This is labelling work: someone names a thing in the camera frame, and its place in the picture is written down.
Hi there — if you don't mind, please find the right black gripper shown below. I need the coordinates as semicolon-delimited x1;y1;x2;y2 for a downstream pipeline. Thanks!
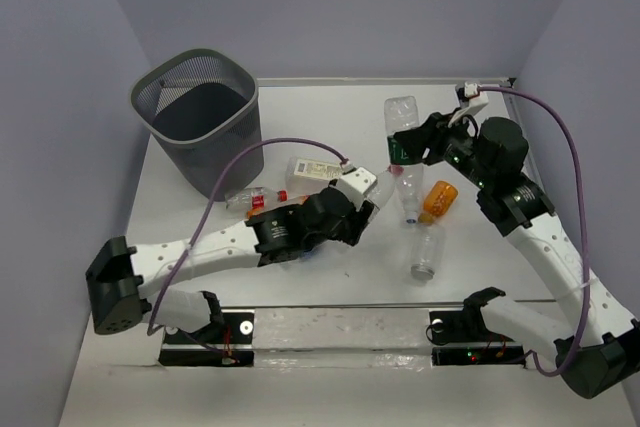
393;107;493;189

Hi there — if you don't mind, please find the green-label clear bottle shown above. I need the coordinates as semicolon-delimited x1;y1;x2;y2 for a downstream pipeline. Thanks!
384;96;420;167

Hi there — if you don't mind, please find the clear unlabelled blue-ring bottle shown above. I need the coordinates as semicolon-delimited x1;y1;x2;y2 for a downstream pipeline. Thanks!
394;164;424;224

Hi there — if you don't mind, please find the red-label Nongfu water bottle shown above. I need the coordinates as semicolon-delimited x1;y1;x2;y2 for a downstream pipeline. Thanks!
367;165;404;211

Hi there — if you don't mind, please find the blue-label water bottle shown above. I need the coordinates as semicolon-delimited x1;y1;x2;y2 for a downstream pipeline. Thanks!
279;249;323;271

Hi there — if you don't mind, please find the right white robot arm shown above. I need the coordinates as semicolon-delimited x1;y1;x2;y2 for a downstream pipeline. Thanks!
393;113;639;399

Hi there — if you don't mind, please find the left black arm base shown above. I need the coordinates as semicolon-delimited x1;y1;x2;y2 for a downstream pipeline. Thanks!
158;309;255;368

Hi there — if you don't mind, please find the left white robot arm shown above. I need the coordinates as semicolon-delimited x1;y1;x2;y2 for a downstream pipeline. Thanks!
85;187;380;342

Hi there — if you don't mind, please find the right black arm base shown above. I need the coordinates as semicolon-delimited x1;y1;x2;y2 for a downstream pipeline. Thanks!
425;310;525;367

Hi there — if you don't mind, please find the grey mesh waste bin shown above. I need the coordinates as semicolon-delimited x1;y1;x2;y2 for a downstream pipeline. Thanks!
130;48;262;197

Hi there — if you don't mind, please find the orange juice bottle white cap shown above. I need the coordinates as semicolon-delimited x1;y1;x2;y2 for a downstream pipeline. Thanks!
246;195;308;219

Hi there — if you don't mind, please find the large clear beige-label bottle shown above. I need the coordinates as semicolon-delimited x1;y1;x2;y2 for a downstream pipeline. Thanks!
285;156;342;196

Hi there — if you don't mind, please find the small red-label cola bottle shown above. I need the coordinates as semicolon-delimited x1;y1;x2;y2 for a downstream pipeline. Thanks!
225;187;288;212

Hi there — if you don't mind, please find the clear jar silver lid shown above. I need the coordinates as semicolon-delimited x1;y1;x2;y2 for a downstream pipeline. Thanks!
410;223;446;282

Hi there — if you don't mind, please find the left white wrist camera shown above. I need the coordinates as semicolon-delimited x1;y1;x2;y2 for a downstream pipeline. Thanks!
334;162;377;211

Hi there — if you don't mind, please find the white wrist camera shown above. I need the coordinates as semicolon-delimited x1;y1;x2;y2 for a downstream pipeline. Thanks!
334;162;377;211
448;81;489;127

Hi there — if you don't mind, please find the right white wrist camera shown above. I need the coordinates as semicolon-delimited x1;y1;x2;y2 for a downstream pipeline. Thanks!
448;81;489;127

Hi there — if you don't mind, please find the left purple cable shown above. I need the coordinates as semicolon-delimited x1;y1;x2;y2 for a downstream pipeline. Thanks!
146;136;351;363

